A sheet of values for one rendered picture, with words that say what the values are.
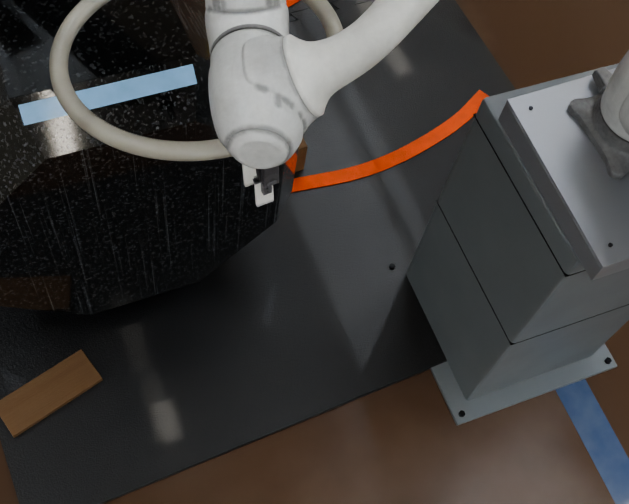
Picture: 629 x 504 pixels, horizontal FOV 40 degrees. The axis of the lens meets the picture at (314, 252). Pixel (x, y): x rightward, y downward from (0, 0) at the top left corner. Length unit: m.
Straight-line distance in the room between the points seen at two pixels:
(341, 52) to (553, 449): 1.59
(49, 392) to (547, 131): 1.35
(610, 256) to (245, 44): 0.84
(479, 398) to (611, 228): 0.85
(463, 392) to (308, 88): 1.46
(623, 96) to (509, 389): 1.02
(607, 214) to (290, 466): 1.03
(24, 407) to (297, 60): 1.47
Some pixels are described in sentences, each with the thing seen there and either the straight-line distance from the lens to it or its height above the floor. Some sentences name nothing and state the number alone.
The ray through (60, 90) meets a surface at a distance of 1.44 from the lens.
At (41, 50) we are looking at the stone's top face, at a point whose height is 0.87.
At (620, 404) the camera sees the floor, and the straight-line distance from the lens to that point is 2.51.
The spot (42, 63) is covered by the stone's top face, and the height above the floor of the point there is 0.87.
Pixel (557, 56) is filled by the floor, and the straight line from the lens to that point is 3.10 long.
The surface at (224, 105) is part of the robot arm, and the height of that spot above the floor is 1.35.
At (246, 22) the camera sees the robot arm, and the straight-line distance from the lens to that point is 1.09.
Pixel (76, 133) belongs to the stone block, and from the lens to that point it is 1.68.
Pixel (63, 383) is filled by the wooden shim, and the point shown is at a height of 0.03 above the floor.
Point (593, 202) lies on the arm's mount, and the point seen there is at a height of 0.86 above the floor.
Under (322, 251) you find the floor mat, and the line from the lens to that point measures 2.44.
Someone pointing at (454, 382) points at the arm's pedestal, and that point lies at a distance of 2.35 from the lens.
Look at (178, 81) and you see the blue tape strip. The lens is 1.69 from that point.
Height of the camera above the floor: 2.14
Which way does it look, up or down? 61 degrees down
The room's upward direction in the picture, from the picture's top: 13 degrees clockwise
